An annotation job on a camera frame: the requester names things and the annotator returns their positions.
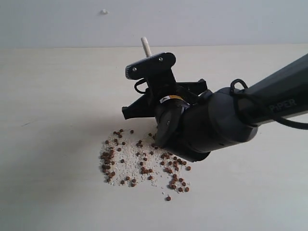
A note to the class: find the brown and white granule pile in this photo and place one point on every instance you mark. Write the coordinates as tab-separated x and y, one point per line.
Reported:
127	159

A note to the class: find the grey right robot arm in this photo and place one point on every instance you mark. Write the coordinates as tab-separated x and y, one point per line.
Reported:
192	121

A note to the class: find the wooden paint brush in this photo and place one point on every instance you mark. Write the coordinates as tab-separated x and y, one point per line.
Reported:
146	47

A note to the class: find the white wall plug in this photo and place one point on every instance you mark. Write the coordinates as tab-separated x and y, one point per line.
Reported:
104	12

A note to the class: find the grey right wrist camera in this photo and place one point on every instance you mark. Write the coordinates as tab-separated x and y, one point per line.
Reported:
153	75

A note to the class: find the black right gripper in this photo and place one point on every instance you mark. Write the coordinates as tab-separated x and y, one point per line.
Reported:
148	106

